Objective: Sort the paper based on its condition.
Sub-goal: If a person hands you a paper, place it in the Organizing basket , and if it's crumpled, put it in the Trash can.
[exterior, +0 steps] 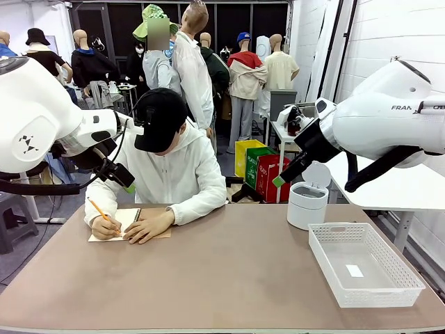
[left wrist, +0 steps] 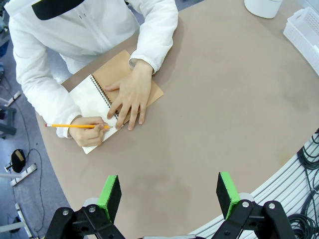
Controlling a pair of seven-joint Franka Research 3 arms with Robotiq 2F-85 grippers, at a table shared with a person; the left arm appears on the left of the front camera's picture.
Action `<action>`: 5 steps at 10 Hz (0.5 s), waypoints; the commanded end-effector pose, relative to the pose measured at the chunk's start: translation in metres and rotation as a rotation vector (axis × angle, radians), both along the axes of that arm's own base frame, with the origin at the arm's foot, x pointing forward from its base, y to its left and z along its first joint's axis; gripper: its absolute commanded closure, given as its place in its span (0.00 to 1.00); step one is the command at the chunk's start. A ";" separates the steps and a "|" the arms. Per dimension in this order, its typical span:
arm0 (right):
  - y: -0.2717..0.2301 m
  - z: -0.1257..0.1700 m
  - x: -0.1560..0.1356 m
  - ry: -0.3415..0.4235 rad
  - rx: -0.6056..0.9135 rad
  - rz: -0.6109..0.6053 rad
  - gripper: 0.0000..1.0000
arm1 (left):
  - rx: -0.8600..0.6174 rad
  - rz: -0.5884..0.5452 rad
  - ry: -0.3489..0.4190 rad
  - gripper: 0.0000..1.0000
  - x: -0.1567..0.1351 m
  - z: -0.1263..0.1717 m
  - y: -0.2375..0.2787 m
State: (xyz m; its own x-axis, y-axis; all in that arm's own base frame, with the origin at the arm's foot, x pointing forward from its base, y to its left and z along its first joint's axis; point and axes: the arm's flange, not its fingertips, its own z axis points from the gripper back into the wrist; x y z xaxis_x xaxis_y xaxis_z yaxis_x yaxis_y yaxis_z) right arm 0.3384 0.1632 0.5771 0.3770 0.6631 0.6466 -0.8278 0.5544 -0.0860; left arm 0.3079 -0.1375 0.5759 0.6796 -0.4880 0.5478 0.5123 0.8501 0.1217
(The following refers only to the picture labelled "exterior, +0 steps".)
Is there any green checked sun hat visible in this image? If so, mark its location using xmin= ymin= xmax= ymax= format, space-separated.
xmin=132 ymin=3 xmax=179 ymax=43

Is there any grey plastic stool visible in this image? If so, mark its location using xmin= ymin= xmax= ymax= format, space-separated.
xmin=0 ymin=192 xmax=40 ymax=255

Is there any red recycling bin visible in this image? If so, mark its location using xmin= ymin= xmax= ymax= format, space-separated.
xmin=256 ymin=154 xmax=292 ymax=204

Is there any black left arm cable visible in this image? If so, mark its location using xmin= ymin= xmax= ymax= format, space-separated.
xmin=0 ymin=118 xmax=128 ymax=196

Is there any person in white hoodie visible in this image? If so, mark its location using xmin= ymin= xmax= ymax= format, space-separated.
xmin=85 ymin=120 xmax=227 ymax=209

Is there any small white side table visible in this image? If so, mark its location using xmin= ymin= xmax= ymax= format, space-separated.
xmin=269 ymin=120 xmax=303 ymax=205

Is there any mannequin in red beige jacket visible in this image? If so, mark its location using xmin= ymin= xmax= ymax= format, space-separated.
xmin=226 ymin=31 xmax=268 ymax=154

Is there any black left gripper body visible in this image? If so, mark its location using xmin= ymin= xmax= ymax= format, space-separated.
xmin=67 ymin=137 xmax=119 ymax=173

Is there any black chair base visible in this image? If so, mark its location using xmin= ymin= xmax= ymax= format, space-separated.
xmin=225 ymin=175 xmax=264 ymax=205

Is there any person's right forearm white sleeve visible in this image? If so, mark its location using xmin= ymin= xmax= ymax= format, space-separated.
xmin=83 ymin=180 xmax=121 ymax=227

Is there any background person with mask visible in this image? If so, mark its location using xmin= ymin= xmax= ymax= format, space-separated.
xmin=125 ymin=40 xmax=149 ymax=100

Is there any mannequin in black hoodie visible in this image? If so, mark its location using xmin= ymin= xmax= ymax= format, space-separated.
xmin=71 ymin=29 xmax=121 ymax=109

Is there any background table with items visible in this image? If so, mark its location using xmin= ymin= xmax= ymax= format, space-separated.
xmin=116 ymin=82 xmax=139 ymax=119

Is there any large white table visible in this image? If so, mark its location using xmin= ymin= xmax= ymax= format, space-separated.
xmin=323 ymin=152 xmax=445 ymax=253

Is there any yellow recycling bin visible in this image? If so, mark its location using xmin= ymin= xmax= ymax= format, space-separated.
xmin=234 ymin=139 xmax=267 ymax=178

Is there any green recycling bin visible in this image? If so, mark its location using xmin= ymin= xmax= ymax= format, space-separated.
xmin=245 ymin=146 xmax=279 ymax=191

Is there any jar of dark liquid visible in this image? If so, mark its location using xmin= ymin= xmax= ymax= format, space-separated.
xmin=286 ymin=118 xmax=303 ymax=137

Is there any mannequin in blue shirt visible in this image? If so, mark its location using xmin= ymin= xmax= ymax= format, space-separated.
xmin=0 ymin=30 xmax=18 ymax=58

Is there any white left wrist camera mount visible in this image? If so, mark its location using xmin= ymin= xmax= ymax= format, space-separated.
xmin=114 ymin=111 xmax=145 ymax=136

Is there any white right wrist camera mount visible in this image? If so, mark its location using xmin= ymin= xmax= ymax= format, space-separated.
xmin=275 ymin=103 xmax=316 ymax=137

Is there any grey cabinet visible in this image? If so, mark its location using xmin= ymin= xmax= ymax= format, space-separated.
xmin=269 ymin=89 xmax=298 ymax=122

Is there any mannequin in black top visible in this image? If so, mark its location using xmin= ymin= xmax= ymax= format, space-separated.
xmin=26 ymin=41 xmax=74 ymax=84

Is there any person's right hand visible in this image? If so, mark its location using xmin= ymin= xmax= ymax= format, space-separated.
xmin=90 ymin=214 xmax=122 ymax=241

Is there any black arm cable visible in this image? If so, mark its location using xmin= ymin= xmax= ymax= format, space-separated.
xmin=343 ymin=145 xmax=423 ymax=194
xmin=0 ymin=118 xmax=128 ymax=196

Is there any person's left forearm white sleeve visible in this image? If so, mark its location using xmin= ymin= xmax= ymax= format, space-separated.
xmin=172 ymin=187 xmax=227 ymax=226

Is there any spiral notebook brown cover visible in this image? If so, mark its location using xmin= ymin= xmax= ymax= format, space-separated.
xmin=88 ymin=207 xmax=172 ymax=244

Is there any mannequin in cream shirt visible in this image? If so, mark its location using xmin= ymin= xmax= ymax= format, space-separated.
xmin=264 ymin=33 xmax=300 ymax=92

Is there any mannequin in grey vest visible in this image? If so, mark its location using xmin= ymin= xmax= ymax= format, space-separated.
xmin=142 ymin=17 xmax=184 ymax=95

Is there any mannequin in dark green jacket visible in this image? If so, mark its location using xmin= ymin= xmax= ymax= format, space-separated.
xmin=200 ymin=32 xmax=231 ymax=121

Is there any blue cloth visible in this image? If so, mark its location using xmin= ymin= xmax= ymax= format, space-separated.
xmin=43 ymin=152 xmax=76 ymax=185

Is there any white table leg frame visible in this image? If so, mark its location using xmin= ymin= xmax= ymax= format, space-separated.
xmin=19 ymin=172 xmax=67 ymax=225

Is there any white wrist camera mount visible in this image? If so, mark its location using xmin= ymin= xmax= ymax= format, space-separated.
xmin=114 ymin=111 xmax=145 ymax=136
xmin=275 ymin=103 xmax=316 ymax=137

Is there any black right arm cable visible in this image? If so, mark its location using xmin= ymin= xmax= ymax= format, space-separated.
xmin=343 ymin=145 xmax=423 ymax=194

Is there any tall mannequin white shirt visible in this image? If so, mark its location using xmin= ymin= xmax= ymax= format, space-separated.
xmin=172 ymin=0 xmax=216 ymax=140

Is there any white perforated plastic basket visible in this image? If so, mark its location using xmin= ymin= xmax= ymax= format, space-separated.
xmin=307 ymin=222 xmax=427 ymax=309

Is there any white round trash bin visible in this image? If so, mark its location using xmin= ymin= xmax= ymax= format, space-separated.
xmin=286 ymin=161 xmax=332 ymax=231

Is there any black bucket hat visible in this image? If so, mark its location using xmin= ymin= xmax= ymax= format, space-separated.
xmin=25 ymin=27 xmax=51 ymax=47

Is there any yellow pencil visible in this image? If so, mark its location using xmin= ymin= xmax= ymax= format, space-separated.
xmin=86 ymin=196 xmax=122 ymax=234

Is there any black baseball cap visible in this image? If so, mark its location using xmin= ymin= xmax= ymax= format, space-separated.
xmin=133 ymin=87 xmax=188 ymax=154

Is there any person's left hand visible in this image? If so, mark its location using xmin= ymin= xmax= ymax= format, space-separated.
xmin=122 ymin=208 xmax=176 ymax=245

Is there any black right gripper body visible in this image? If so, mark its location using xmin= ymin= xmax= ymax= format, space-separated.
xmin=293 ymin=117 xmax=343 ymax=164

